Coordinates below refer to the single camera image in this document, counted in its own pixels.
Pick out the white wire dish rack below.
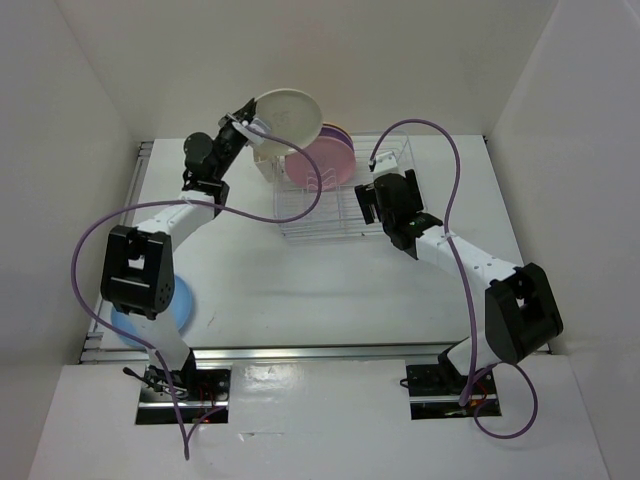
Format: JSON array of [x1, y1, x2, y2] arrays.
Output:
[[273, 131, 414, 243]]

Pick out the purple cable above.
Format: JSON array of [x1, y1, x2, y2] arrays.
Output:
[[368, 118, 540, 441], [70, 130, 324, 461]]

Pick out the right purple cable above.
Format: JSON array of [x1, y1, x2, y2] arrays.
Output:
[[368, 118, 540, 441]]

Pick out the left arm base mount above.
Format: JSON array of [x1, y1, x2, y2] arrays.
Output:
[[122, 367, 231, 408]]

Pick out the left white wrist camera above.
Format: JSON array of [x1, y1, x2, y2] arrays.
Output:
[[232, 118, 271, 148]]

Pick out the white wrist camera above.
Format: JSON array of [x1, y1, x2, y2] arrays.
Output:
[[368, 151, 399, 179], [232, 118, 271, 148]]

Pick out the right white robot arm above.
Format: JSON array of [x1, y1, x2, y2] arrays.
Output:
[[354, 170, 564, 393]]

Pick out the purple plastic plate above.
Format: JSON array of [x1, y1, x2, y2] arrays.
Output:
[[319, 131, 354, 151]]

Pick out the cream cutlery holder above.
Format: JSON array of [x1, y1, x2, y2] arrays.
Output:
[[253, 150, 277, 183]]

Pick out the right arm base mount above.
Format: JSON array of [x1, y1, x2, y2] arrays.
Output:
[[399, 364, 498, 409]]

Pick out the cream plastic plate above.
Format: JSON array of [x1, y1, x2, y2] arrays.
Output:
[[256, 88, 323, 149]]

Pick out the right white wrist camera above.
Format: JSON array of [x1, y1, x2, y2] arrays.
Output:
[[368, 151, 399, 179]]

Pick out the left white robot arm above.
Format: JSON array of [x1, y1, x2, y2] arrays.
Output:
[[100, 99, 257, 399]]

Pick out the blue plastic plate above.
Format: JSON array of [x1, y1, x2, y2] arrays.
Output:
[[109, 277, 195, 350]]

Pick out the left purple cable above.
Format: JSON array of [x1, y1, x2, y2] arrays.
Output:
[[70, 130, 324, 461]]

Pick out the pink plastic plate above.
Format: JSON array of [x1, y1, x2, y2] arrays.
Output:
[[284, 137, 356, 192]]

